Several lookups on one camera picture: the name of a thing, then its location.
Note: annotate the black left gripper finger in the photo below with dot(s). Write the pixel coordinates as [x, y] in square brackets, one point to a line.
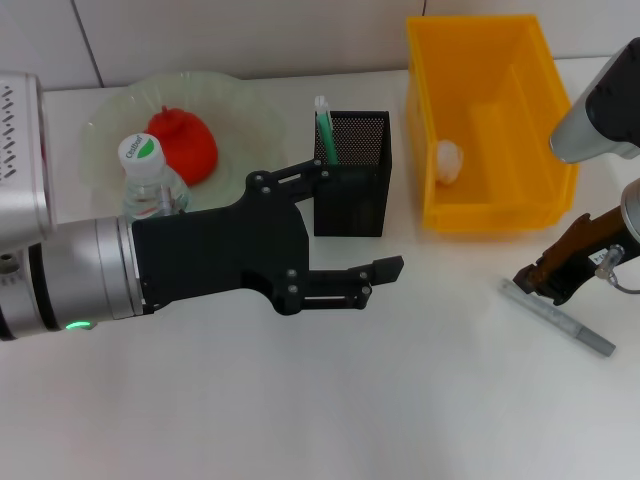
[385, 269]
[300, 180]

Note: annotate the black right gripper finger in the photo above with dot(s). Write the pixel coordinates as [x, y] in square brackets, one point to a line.
[526, 280]

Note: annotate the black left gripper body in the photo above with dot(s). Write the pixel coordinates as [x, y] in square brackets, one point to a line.
[215, 255]

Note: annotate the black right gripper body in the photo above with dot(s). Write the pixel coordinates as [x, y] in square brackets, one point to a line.
[580, 255]

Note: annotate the grey marker pen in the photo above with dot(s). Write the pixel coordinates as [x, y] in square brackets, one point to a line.
[560, 317]

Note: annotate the mint green utility knife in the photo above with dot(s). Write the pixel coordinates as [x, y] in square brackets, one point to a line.
[327, 135]

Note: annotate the red-orange toy orange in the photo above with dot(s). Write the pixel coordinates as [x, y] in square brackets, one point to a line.
[195, 150]

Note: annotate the clear water bottle green label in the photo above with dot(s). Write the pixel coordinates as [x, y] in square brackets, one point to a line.
[142, 155]

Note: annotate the white paper ball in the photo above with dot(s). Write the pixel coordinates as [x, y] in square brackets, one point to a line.
[450, 162]

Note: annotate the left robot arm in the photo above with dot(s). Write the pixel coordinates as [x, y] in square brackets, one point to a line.
[75, 270]

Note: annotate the black mesh pen holder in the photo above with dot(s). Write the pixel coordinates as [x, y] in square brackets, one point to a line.
[360, 220]

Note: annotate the pale green glass fruit plate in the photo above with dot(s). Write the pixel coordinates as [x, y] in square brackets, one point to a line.
[240, 115]

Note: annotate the yellow plastic bin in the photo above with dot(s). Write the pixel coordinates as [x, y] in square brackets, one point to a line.
[500, 215]

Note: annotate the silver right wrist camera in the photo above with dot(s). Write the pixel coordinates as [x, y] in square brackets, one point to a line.
[600, 110]

